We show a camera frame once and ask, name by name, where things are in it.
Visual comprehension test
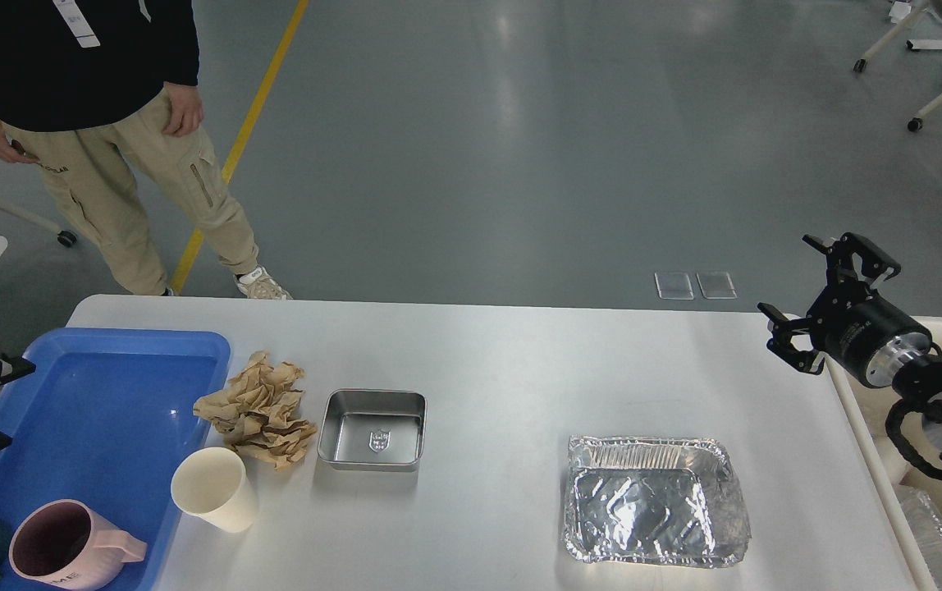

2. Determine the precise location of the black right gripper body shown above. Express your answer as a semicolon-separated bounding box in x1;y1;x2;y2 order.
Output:
807;283;933;388

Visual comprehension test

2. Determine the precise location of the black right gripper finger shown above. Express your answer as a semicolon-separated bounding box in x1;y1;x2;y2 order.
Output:
757;302;824;375
803;233;902;291

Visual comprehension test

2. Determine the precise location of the pink mug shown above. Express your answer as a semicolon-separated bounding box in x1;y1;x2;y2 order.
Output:
8;500;148;590

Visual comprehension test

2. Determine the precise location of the square steel tray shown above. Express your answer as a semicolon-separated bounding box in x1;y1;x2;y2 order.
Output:
318;389;427;474

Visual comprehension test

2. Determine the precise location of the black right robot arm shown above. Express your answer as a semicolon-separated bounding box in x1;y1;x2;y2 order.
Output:
757;232;942;482

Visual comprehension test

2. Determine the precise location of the person's right hand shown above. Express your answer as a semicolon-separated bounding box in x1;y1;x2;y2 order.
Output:
0;115;39;164

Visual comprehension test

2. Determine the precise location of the person's left hand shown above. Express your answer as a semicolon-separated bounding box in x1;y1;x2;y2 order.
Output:
162;82;204;138

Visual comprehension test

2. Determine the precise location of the clear floor plate right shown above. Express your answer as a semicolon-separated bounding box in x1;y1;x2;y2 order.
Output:
695;272;738;300

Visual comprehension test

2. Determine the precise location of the clear floor plate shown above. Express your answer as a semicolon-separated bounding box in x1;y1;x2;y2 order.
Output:
654;272;695;300
695;272;738;300

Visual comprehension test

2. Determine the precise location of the blue plastic tray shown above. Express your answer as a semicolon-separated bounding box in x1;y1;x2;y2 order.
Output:
0;328;231;590

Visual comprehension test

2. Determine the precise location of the white rolling chair base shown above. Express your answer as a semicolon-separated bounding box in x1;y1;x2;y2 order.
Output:
853;0;942;133

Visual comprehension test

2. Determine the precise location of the clear floor plate left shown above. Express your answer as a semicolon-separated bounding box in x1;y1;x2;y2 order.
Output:
654;272;695;300

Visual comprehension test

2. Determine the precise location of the cream plastic bin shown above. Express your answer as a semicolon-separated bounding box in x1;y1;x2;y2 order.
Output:
825;317;942;590

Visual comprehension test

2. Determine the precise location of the aluminium foil tray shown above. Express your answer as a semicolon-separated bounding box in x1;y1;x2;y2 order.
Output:
562;435;752;569

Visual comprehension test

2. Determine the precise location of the clear plastic bag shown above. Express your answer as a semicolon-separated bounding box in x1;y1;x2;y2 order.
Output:
894;485;942;590

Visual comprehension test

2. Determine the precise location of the cream paper cup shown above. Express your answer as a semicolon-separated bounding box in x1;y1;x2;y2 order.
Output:
171;447;258;534

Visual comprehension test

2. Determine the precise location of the crumpled brown paper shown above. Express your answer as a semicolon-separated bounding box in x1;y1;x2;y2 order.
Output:
193;350;318;470

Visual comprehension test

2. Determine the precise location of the person in black top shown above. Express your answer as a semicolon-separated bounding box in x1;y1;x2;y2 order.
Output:
0;1;290;300

